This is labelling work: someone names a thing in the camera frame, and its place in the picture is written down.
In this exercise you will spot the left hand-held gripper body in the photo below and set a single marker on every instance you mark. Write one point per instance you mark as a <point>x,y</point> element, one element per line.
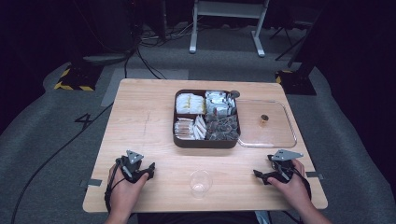
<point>130,166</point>

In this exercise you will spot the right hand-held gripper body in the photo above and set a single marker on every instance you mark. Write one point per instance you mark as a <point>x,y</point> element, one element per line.
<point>281,169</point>

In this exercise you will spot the person's left hand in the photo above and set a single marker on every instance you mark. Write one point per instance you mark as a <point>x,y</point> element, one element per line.
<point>124,193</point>

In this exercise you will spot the person's right hand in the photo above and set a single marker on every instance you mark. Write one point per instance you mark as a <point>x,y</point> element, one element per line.
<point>292,193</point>

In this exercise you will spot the grey tape strip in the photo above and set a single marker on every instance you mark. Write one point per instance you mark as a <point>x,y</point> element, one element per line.
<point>314,175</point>
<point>91,183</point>

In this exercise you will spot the clear box lid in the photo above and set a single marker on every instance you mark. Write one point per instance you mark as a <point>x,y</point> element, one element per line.
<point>267,133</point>

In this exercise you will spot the brown compartment box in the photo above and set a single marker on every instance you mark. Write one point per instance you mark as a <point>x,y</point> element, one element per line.
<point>186,143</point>

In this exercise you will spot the clear plastic cup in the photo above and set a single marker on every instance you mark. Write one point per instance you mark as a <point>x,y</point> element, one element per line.
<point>200,183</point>

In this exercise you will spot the pile of clear stick packets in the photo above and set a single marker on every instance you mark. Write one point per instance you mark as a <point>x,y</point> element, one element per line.
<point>183,129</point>

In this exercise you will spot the pile of dark patterned packets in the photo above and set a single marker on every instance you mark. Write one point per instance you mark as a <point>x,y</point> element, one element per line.
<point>222,127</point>

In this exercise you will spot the row of white sachets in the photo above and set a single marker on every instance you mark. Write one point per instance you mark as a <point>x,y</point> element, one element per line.
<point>200,128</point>

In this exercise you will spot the pile of white yellow packets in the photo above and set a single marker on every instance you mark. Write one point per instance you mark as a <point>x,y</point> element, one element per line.
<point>190,103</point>

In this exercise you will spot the pile of silver packets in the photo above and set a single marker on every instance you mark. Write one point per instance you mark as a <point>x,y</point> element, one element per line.
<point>218,102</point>

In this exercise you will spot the dark round capsule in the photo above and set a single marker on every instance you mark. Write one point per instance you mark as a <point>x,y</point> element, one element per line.
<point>234,94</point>

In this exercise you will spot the black yellow striped stand base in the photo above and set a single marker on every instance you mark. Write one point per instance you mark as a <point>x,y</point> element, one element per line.
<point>295,84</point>
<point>77,79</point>

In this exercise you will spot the black tripod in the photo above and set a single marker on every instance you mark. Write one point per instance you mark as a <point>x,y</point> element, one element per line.
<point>288,40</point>

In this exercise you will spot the white desk frame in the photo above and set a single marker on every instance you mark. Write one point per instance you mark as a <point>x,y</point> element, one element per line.
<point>229,9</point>

